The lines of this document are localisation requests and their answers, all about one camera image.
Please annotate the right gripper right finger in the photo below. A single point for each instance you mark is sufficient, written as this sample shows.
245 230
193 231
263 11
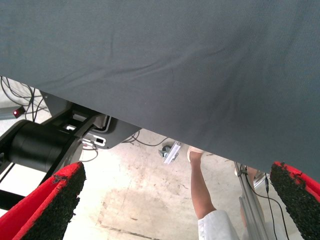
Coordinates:
297 200

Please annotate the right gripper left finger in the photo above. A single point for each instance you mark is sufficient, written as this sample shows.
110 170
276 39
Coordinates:
37 212

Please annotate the white garment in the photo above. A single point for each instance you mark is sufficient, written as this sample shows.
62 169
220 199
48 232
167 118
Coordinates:
213 226

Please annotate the grey adapter box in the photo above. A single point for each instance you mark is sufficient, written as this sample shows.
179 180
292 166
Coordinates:
17 113

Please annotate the pale shoe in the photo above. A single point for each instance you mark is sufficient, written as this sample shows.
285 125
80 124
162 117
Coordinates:
195 149

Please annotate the dark grey base panel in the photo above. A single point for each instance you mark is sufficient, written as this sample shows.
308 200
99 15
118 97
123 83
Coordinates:
120 131

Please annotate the short aluminium profile foot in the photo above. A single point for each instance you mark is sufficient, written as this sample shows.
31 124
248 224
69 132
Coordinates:
172 152

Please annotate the grey caster wheel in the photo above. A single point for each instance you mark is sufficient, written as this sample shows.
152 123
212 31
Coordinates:
163 151

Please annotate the dark grey table cloth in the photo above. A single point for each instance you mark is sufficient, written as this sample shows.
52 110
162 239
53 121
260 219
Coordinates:
160 62

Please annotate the aluminium profile post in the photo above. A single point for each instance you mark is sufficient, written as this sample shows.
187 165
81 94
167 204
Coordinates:
251 217

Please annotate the black frame with cylinder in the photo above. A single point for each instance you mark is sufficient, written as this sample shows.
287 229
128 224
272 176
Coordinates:
40 145

